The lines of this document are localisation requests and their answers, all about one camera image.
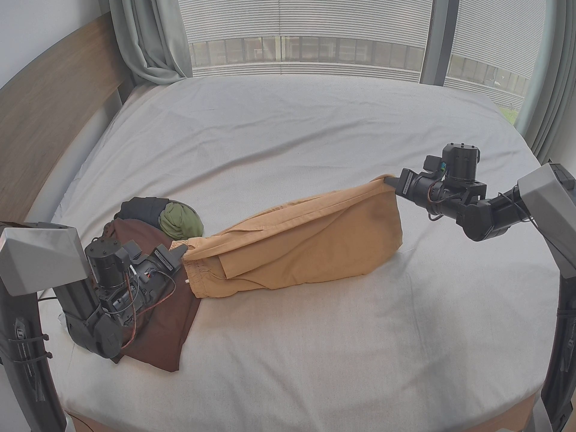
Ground bed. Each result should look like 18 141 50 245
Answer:
0 12 576 432

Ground window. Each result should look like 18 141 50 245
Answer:
173 0 550 125

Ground brown garment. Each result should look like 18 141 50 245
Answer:
103 220 202 372

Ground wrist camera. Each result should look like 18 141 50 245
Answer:
118 240 144 266
423 155 448 175

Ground tan shorts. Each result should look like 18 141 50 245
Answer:
182 175 403 299

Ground black garment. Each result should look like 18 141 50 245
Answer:
114 197 169 231

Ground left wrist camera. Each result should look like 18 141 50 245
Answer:
118 240 144 266

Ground grey-green curtain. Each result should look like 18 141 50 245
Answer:
513 0 576 165
106 0 194 86

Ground green garment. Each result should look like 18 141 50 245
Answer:
160 202 204 242

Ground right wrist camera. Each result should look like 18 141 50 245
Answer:
423 155 448 175

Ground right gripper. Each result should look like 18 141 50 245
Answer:
395 168 451 211

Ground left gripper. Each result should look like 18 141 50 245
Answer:
130 243 181 287

